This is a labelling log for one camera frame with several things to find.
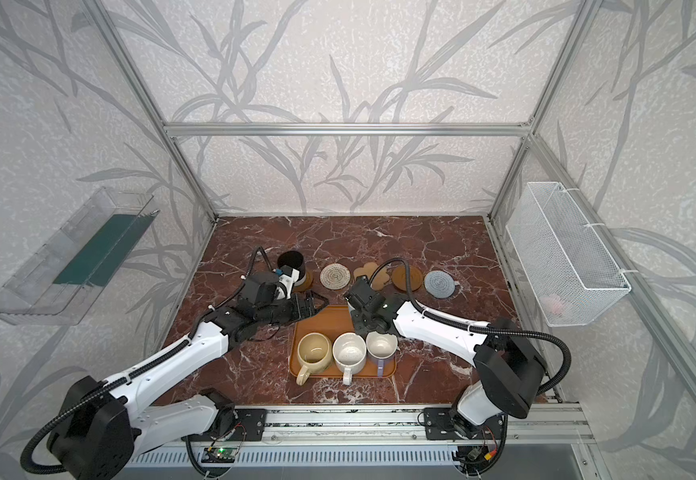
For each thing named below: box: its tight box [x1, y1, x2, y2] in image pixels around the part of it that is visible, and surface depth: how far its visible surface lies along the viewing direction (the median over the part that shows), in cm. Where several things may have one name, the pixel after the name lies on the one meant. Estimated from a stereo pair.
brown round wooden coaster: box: [392, 265, 423, 292], surface depth 104 cm
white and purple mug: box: [366, 331, 399, 377], surface depth 82 cm
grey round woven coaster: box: [424, 270, 456, 299], surface depth 102 cm
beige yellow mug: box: [296, 332, 332, 386], surface depth 79 cm
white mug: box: [332, 332, 367, 386], surface depth 80 cm
